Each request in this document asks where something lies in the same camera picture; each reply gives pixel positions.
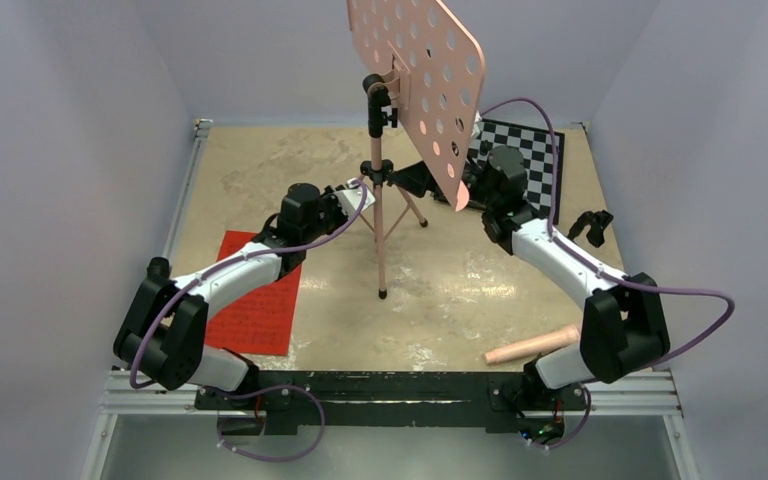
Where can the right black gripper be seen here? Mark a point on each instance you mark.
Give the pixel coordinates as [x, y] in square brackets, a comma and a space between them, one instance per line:
[417, 180]

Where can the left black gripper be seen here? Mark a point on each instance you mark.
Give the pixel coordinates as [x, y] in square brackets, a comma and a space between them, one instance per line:
[332, 202]

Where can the pink tripod music stand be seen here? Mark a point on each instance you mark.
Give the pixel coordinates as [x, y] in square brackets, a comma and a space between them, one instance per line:
[425, 74]

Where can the red sheet music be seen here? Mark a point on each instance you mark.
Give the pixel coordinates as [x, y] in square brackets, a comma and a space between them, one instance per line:
[261, 322]

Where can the black microphone desk stand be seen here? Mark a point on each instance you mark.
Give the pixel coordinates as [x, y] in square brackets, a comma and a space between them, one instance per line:
[595, 223]

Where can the black microphone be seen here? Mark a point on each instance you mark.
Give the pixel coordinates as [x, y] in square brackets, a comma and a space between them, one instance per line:
[158, 267]

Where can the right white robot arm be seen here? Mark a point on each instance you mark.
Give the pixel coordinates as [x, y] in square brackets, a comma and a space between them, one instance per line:
[623, 327]

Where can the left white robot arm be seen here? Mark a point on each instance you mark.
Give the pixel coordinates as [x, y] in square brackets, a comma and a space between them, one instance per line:
[163, 335]

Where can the black white checkerboard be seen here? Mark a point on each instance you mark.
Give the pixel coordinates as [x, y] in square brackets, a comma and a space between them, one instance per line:
[535, 160]

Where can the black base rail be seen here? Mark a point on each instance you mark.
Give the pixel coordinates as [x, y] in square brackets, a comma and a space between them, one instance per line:
[494, 401]

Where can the aluminium table frame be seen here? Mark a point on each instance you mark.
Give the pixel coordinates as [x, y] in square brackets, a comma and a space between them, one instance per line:
[163, 335]

